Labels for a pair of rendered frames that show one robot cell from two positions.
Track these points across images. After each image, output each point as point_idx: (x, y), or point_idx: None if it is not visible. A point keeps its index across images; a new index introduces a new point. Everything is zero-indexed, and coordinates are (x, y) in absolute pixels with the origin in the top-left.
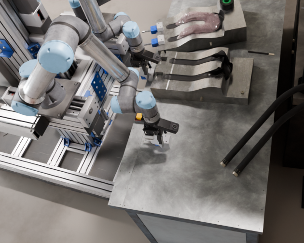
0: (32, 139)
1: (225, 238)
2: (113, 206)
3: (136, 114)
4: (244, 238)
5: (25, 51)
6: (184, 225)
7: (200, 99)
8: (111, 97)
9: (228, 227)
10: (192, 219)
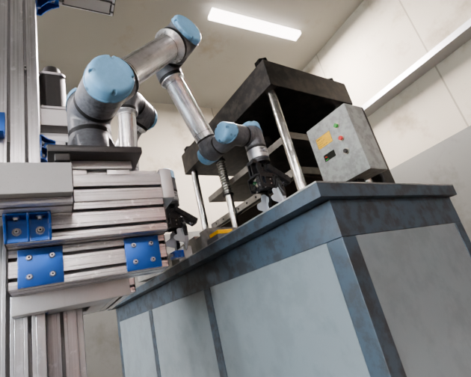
0: (52, 191)
1: (463, 274)
2: (324, 182)
3: (209, 244)
4: (466, 250)
5: (36, 135)
6: (416, 249)
7: None
8: None
9: (436, 190)
10: (408, 183)
